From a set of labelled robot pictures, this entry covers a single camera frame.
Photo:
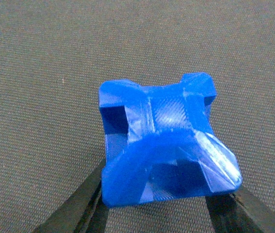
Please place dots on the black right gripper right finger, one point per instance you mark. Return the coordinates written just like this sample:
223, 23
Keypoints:
240, 212

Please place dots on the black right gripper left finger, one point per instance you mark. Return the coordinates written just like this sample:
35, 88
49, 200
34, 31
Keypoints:
83, 212

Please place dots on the blue 3D printed part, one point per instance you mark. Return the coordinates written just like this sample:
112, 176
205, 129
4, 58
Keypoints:
160, 144

